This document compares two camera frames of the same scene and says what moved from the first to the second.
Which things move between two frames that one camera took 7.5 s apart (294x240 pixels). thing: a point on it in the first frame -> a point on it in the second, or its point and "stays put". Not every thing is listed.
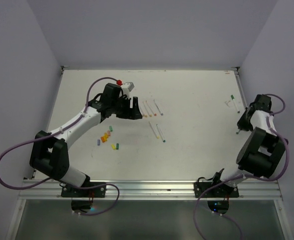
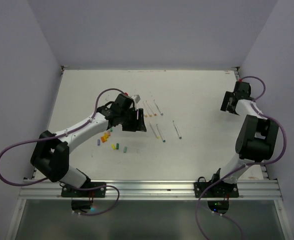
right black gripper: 243,125 -> 225,104
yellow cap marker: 148,109 stays put
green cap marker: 162,138 stays put
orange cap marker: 155,114 stays put
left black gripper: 133,113 -> 137,124
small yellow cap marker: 154,130 stays put
